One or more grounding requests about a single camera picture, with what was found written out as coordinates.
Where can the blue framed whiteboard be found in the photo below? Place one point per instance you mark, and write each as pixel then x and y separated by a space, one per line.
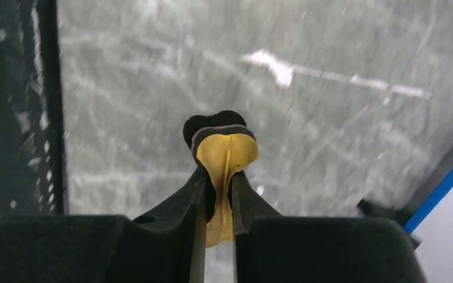
pixel 432 224

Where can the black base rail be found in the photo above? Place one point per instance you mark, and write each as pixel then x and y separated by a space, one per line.
pixel 32 152

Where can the yellow black eraser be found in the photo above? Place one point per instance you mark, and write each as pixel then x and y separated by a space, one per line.
pixel 222 145

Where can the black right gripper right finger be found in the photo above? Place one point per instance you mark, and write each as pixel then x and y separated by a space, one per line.
pixel 270 247

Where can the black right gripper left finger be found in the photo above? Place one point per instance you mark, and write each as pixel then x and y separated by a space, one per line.
pixel 165 244

